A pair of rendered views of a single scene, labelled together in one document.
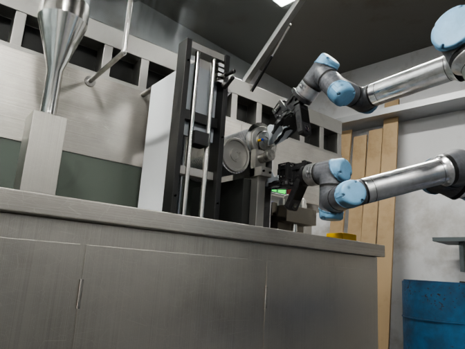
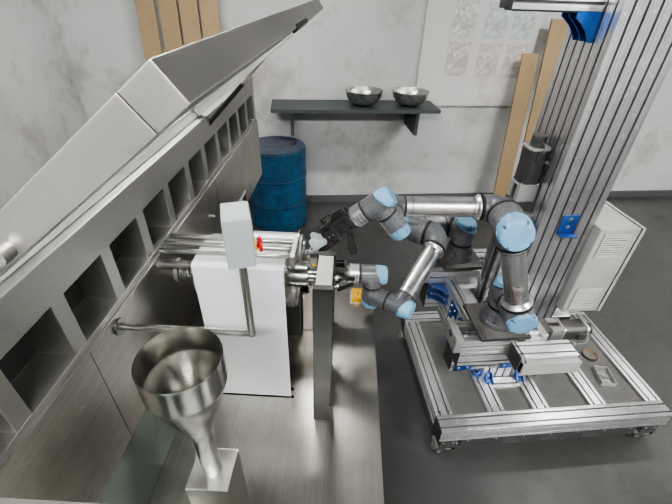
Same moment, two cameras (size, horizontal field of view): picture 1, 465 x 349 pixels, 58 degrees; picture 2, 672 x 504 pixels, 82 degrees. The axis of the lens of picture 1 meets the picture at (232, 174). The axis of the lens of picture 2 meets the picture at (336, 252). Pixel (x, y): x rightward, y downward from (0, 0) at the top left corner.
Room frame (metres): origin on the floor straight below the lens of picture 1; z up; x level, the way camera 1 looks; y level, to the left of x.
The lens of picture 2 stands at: (0.69, 0.70, 2.03)
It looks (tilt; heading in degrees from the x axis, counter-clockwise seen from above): 35 degrees down; 309
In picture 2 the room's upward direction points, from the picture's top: 2 degrees clockwise
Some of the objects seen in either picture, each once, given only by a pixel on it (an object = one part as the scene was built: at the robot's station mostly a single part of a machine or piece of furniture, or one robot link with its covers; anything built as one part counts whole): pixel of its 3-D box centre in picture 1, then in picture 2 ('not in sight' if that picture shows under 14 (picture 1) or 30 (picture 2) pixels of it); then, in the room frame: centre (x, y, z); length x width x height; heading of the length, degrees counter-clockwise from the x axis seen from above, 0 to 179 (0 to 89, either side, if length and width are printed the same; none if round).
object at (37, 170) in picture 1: (47, 112); (211, 464); (1.14, 0.53, 1.19); 0.14 x 0.14 x 0.57
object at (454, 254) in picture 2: not in sight; (459, 248); (1.26, -1.09, 0.87); 0.15 x 0.15 x 0.10
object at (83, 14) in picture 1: (64, 13); (182, 369); (1.14, 0.53, 1.50); 0.14 x 0.14 x 0.06
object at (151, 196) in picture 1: (159, 151); (235, 333); (1.41, 0.26, 1.17); 0.34 x 0.05 x 0.54; 37
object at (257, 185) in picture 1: (260, 192); (311, 299); (1.44, -0.10, 1.05); 0.06 x 0.05 x 0.31; 37
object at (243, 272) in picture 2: (127, 23); (247, 298); (1.19, 0.36, 1.51); 0.02 x 0.02 x 0.20
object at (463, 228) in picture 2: not in sight; (462, 229); (1.26, -1.09, 0.98); 0.13 x 0.12 x 0.14; 6
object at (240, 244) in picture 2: not in sight; (242, 234); (1.18, 0.35, 1.66); 0.07 x 0.07 x 0.10; 55
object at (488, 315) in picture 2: not in sight; (499, 311); (0.91, -0.74, 0.87); 0.15 x 0.15 x 0.10
